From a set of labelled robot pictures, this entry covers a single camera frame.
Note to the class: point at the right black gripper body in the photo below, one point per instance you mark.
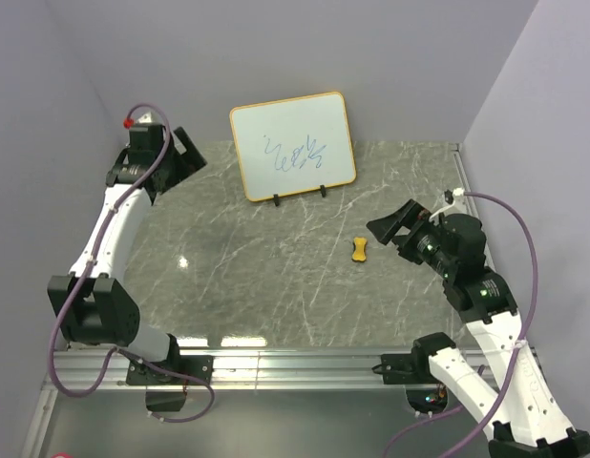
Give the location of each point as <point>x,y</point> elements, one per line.
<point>431,253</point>

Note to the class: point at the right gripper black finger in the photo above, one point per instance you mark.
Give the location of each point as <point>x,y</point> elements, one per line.
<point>407,248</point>
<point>385,229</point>

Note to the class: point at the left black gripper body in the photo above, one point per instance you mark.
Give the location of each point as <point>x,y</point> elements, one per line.
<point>167,163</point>

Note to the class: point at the yellow whiteboard eraser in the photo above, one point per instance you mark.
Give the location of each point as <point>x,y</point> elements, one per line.
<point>359,253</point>

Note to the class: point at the wire whiteboard stand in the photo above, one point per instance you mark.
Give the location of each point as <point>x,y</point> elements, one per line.
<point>321,189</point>

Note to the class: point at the yellow framed whiteboard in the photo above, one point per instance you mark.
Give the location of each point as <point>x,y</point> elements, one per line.
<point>289,145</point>

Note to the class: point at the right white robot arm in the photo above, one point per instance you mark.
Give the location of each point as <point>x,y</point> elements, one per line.
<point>520,416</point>

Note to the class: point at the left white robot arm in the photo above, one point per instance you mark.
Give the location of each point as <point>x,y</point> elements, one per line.
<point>90,303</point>

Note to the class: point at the red object at bottom edge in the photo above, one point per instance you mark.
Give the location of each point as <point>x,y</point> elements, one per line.
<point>60,455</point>

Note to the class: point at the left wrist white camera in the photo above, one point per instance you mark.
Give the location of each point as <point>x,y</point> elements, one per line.
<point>145,118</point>

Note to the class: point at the wrist white camera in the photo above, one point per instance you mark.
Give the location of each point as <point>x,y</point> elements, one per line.
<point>455,202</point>
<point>145,118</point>

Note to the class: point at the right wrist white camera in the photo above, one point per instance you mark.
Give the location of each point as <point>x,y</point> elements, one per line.
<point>455,202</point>

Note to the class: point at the aluminium right side rail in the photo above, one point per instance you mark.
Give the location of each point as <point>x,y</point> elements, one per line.
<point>468,202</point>

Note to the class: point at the aluminium rail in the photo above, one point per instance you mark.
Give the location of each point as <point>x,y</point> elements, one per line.
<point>468,202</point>
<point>255,368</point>

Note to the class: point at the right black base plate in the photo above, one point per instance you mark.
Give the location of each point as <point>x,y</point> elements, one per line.
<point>403,369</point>

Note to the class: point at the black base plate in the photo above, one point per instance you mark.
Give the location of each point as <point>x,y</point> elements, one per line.
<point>197,366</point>
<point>403,369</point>

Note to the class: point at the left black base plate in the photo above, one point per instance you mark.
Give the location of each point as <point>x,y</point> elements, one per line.
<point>197,366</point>

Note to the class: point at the aluminium front rail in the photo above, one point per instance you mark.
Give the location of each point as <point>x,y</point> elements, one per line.
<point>255,368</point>

